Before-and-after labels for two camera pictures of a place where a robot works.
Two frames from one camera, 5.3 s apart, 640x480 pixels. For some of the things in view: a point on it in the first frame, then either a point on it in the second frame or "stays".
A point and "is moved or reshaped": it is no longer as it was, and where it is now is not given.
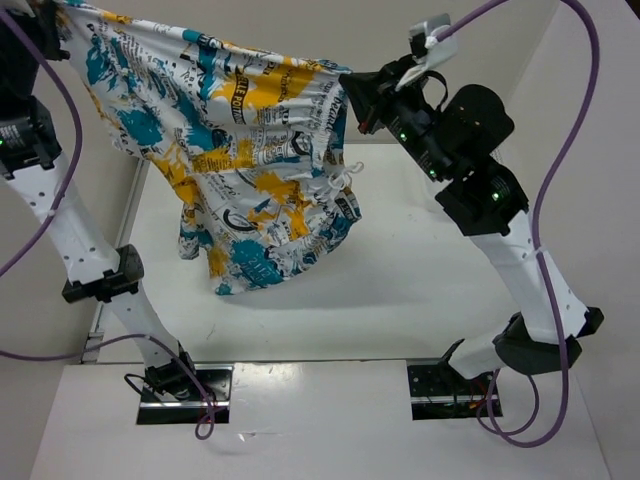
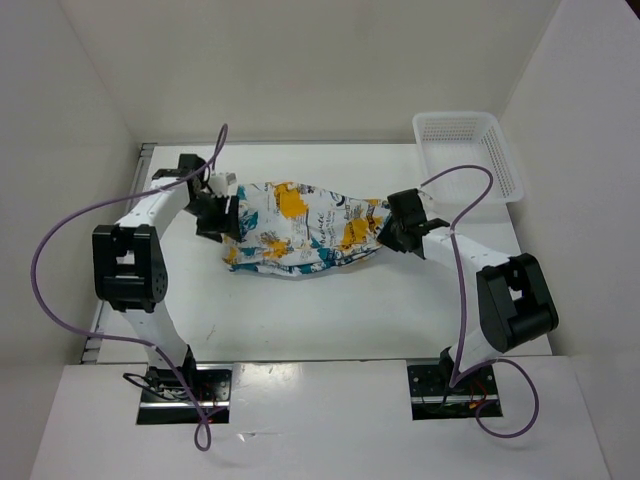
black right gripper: [372, 92] → [385, 238]
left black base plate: [210, 405] stays
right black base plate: [439, 391] stays
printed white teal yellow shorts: [248, 142] is moved or reshaped
